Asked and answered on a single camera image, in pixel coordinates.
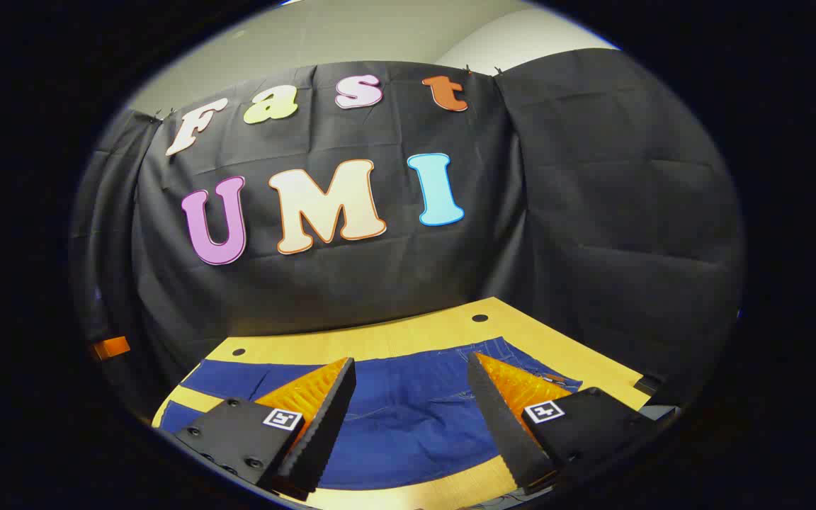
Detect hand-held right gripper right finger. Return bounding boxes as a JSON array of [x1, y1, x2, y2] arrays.
[[466, 351, 664, 493]]

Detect blue denim jeans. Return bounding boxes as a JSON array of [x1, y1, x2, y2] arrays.
[[157, 336, 584, 491]]

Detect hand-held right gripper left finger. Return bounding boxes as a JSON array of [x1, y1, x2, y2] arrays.
[[171, 356, 357, 500]]

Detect black backdrop cloth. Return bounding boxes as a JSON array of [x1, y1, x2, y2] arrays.
[[68, 48, 745, 426]]

